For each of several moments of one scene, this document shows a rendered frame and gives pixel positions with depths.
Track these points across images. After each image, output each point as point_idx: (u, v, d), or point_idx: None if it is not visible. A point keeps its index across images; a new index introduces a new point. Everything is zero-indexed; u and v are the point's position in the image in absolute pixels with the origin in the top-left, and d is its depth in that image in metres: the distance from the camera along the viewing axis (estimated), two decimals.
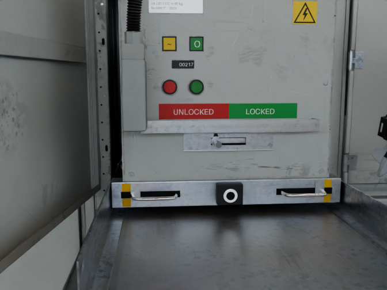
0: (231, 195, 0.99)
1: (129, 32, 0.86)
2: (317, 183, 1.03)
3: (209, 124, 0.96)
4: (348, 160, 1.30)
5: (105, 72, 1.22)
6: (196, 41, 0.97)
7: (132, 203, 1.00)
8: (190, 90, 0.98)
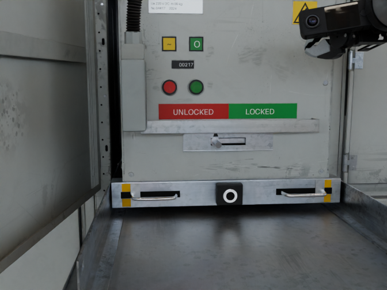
0: (231, 195, 0.99)
1: (129, 32, 0.86)
2: (317, 184, 1.03)
3: (209, 124, 0.96)
4: (348, 160, 1.30)
5: (105, 72, 1.22)
6: (196, 41, 0.97)
7: (132, 203, 1.00)
8: (190, 90, 0.98)
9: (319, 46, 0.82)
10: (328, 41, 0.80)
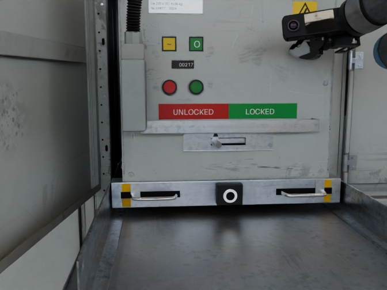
0: (231, 195, 0.99)
1: (129, 32, 0.86)
2: (317, 184, 1.03)
3: (209, 124, 0.96)
4: (348, 160, 1.30)
5: (105, 72, 1.22)
6: (196, 41, 0.97)
7: (132, 203, 1.00)
8: (190, 90, 0.98)
9: (301, 48, 0.92)
10: (308, 43, 0.90)
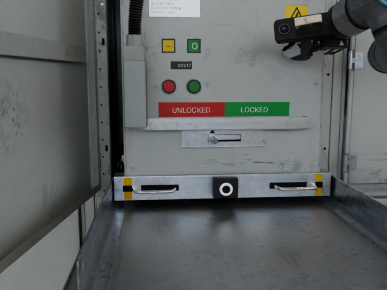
0: (227, 189, 1.05)
1: (131, 35, 0.92)
2: (308, 178, 1.09)
3: (207, 121, 1.02)
4: (348, 160, 1.30)
5: (105, 72, 1.22)
6: (193, 43, 1.02)
7: (133, 196, 1.06)
8: (188, 90, 1.04)
9: (292, 50, 0.98)
10: (299, 45, 0.96)
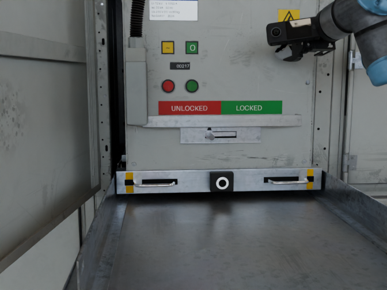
0: (223, 182, 1.11)
1: (132, 38, 0.98)
2: (300, 172, 1.15)
3: (204, 119, 1.08)
4: (348, 160, 1.30)
5: (105, 72, 1.22)
6: (191, 45, 1.08)
7: (135, 190, 1.12)
8: (186, 89, 1.10)
9: (285, 52, 1.04)
10: (291, 47, 1.02)
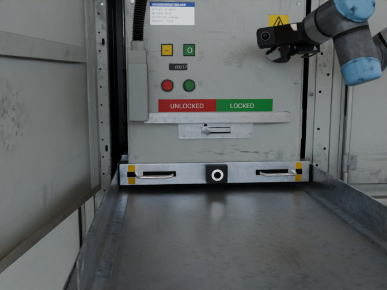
0: (218, 174, 1.20)
1: (135, 41, 1.08)
2: (289, 166, 1.24)
3: (200, 115, 1.17)
4: (348, 160, 1.30)
5: (105, 72, 1.22)
6: (189, 48, 1.18)
7: (136, 181, 1.21)
8: (183, 88, 1.19)
9: (274, 53, 1.13)
10: (280, 49, 1.12)
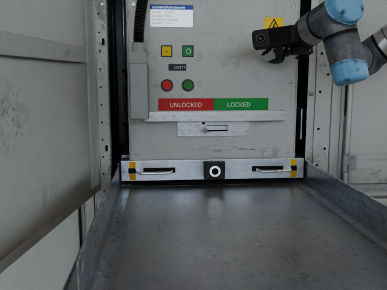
0: (216, 171, 1.25)
1: (136, 42, 1.12)
2: (285, 162, 1.29)
3: (198, 114, 1.22)
4: (348, 160, 1.30)
5: (105, 72, 1.22)
6: (188, 49, 1.22)
7: (137, 177, 1.26)
8: (183, 87, 1.24)
9: (269, 54, 1.18)
10: (274, 50, 1.16)
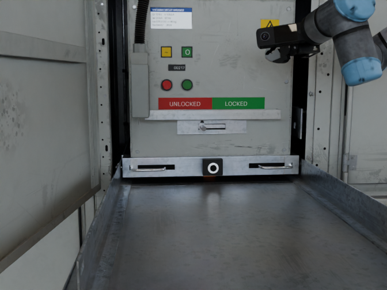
0: (214, 167, 1.29)
1: (136, 44, 1.17)
2: (286, 159, 1.33)
3: (197, 113, 1.26)
4: (348, 160, 1.30)
5: (105, 72, 1.22)
6: (186, 49, 1.27)
7: (132, 174, 1.30)
8: (182, 87, 1.28)
9: (274, 54, 1.13)
10: (280, 50, 1.11)
